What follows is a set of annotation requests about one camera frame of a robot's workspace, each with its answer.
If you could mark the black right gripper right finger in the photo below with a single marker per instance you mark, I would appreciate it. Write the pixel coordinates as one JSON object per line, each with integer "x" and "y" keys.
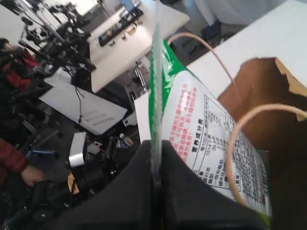
{"x": 182, "y": 201}

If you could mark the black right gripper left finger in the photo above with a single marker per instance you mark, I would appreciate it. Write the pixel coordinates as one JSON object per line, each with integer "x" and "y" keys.
{"x": 125, "y": 204}

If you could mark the green seaweed package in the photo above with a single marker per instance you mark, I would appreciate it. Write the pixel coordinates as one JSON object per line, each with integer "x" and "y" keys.
{"x": 184, "y": 112}

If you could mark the brown paper bag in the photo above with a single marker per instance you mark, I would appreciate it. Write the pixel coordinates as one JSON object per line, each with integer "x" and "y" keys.
{"x": 274, "y": 119}

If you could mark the white desk with equipment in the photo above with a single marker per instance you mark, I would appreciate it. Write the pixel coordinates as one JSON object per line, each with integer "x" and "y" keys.
{"x": 111, "y": 61}

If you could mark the person in red jacket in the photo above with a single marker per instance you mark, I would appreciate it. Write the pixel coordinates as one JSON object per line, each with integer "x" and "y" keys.
{"x": 12, "y": 160}

